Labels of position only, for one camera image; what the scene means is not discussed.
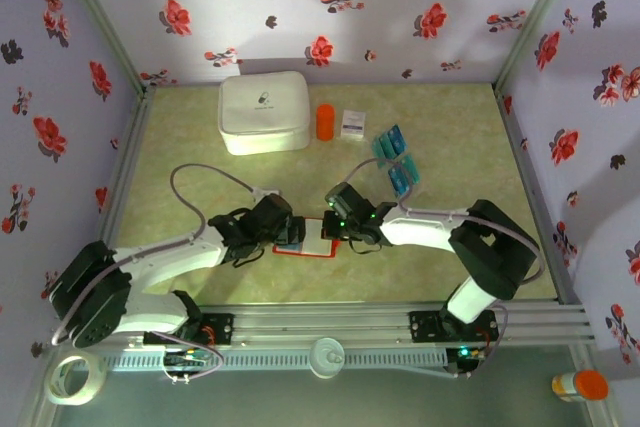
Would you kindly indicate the red and white packet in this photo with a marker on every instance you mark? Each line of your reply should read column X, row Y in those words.
column 317, row 237

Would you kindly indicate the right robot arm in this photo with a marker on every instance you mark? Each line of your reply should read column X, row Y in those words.
column 495, row 247

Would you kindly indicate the small white packet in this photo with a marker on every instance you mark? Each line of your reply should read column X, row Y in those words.
column 353, row 124

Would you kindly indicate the orange pill bottle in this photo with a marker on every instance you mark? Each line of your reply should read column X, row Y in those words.
column 325, row 122

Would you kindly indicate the white medicine pouch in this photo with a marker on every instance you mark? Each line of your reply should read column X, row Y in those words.
column 262, row 112

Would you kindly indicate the clear round plastic lid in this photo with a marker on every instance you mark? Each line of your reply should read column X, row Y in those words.
column 320, row 368

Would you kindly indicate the clear tape roll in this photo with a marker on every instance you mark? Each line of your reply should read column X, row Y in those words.
column 52, row 384

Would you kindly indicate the orange-capped pill bottle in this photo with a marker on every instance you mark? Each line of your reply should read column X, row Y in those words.
column 590, row 386

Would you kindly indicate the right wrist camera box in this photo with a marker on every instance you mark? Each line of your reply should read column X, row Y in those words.
column 347, row 202

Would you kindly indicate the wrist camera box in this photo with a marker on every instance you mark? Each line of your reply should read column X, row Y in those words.
column 347, row 202
column 271, row 214

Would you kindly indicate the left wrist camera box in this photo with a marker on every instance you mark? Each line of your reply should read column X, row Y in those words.
column 271, row 214

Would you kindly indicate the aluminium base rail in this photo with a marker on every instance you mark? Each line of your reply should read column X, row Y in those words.
column 325, row 319

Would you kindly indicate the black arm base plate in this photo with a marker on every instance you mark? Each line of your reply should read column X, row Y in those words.
column 220, row 329
column 425, row 327

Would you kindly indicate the aluminium side rail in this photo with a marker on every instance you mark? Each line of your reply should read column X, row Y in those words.
column 114, row 197
column 536, row 197

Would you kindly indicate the aluminium frame post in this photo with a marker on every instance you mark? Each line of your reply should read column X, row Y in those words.
column 103, row 22
column 537, row 17

